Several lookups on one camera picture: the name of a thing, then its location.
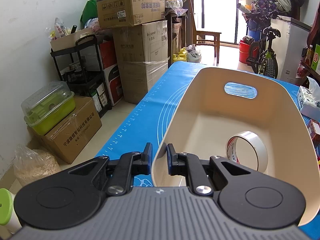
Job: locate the green capped white bottle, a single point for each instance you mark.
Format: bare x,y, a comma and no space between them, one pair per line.
8,217

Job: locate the cardboard box on floor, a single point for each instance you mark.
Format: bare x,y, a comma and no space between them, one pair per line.
69,137

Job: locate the wrapped bottom cardboard box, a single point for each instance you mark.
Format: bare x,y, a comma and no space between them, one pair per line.
137,78

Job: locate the white tape roll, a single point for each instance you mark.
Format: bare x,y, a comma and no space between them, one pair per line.
256,144

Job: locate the green black bicycle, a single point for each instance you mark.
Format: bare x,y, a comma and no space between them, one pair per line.
261,56

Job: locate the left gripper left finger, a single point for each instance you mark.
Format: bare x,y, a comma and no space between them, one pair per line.
121,172

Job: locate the red bucket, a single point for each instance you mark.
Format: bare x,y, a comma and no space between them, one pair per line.
243,51

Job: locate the wooden chair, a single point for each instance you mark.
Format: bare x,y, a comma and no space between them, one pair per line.
204,38

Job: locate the green white product box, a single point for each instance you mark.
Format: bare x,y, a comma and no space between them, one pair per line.
315,60

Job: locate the floral tissue box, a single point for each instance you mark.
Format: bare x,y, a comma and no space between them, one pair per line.
308,100

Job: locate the beige plastic storage bin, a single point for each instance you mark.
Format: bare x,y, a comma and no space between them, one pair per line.
220,103

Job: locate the yellow oil jug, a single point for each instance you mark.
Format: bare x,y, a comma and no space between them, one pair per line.
181,56

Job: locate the green container with clear lid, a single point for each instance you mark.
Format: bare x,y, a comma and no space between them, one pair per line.
48,106

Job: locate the small red box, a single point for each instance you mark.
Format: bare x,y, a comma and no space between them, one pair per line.
314,131

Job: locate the top cardboard box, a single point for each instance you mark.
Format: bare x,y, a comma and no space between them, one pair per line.
128,13

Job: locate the middle cardboard box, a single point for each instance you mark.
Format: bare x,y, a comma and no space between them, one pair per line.
142,43

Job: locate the open cardboard tray on cart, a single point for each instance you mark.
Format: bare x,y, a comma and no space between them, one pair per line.
69,40

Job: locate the white chest freezer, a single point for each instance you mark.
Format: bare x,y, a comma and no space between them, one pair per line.
288,48

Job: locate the bag of grain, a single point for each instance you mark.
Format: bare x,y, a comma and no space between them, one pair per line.
32,165

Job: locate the black shelf cart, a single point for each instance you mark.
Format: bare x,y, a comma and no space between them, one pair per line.
79,78

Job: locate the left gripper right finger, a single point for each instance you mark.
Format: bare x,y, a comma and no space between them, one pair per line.
191,168

